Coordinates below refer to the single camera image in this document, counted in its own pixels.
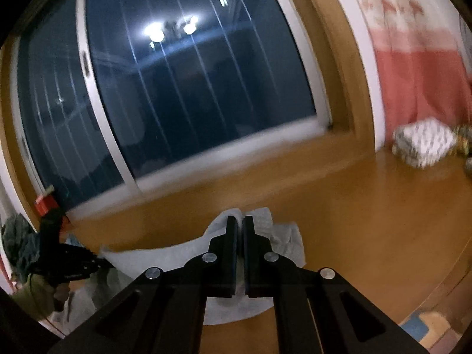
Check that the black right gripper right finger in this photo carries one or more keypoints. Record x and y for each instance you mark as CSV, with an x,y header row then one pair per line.
x,y
317,312

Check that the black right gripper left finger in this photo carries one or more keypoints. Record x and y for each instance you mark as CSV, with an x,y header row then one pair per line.
x,y
161,312

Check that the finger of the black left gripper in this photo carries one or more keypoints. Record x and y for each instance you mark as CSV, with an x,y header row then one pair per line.
x,y
98,265

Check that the grey knit sweater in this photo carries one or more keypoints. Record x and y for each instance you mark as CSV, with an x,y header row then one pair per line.
x,y
83,303

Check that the light blue denim garment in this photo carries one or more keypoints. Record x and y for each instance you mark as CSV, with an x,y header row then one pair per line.
x,y
73,241

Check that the red box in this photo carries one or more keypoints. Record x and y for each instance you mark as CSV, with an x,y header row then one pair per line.
x,y
46,205

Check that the white framed window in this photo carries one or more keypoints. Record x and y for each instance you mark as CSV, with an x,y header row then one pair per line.
x,y
114,99

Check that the patterned folded cloth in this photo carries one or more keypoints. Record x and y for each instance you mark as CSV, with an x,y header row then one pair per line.
x,y
424,143

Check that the pink white curtain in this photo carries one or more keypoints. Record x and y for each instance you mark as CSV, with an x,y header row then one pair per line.
x,y
422,65

